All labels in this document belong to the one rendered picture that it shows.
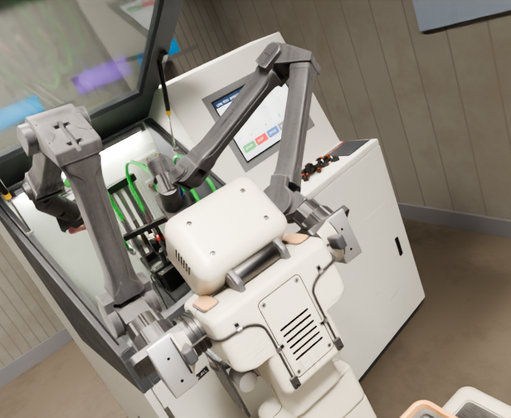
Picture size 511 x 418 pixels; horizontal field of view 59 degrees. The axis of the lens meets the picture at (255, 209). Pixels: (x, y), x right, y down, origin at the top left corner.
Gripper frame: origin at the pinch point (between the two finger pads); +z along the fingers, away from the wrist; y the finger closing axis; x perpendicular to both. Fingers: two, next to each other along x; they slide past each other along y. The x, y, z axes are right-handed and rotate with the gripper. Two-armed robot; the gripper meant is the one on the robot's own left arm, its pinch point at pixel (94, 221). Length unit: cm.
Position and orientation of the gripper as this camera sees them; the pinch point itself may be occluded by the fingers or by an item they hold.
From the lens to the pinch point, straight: 138.3
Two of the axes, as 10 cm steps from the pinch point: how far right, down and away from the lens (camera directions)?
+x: 4.9, 7.6, -4.2
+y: -8.1, 5.8, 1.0
